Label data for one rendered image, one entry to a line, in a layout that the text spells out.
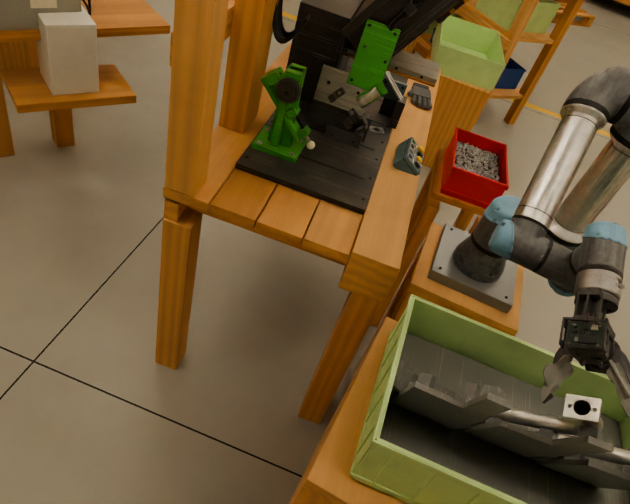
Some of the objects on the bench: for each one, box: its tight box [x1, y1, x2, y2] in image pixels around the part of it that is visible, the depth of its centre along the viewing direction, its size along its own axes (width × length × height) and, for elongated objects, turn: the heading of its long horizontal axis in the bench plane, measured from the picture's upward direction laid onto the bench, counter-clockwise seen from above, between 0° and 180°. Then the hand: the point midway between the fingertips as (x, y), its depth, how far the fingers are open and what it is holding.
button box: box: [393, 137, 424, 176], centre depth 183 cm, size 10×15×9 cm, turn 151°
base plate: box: [235, 57, 408, 215], centre depth 200 cm, size 42×110×2 cm, turn 151°
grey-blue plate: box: [379, 77, 408, 117], centre depth 200 cm, size 10×2×14 cm, turn 61°
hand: (584, 410), depth 89 cm, fingers open, 13 cm apart
